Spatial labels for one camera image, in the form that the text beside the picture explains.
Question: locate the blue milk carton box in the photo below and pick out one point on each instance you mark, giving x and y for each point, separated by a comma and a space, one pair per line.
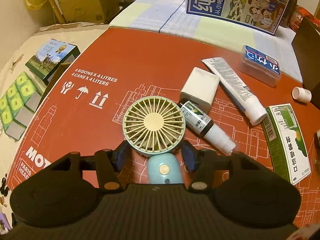
263, 15

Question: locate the green tissue pack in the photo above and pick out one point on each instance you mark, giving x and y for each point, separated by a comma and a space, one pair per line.
18, 105

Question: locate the blue handheld mini fan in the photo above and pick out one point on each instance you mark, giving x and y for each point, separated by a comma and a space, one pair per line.
154, 126

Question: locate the small white bottle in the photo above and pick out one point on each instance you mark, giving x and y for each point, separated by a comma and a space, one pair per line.
301, 94

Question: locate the green white spray box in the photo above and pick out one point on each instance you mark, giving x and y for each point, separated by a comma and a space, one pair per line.
286, 143

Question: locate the green landscape box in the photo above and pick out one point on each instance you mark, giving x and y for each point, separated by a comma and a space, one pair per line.
45, 62

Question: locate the white cream tube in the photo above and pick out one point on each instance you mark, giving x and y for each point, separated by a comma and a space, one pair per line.
237, 89

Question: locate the checkered table cloth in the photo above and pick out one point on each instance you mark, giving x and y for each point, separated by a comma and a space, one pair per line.
169, 17

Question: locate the red instant rice bowl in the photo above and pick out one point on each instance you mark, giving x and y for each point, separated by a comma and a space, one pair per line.
298, 15

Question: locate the white rectangular charger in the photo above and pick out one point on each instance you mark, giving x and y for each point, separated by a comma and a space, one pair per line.
200, 88

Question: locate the brown storage box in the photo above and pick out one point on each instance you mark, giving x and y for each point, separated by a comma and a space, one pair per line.
306, 45

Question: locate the blue dental floss box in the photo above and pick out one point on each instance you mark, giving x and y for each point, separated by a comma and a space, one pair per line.
259, 66

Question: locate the dark spray bottle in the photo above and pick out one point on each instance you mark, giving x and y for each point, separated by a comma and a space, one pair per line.
204, 126

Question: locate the red Motul cardboard sheet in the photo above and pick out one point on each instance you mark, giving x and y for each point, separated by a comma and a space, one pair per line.
151, 64

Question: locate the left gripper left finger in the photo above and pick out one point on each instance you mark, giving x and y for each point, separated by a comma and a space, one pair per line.
108, 163

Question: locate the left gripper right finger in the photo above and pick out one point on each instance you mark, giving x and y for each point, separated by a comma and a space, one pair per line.
202, 164

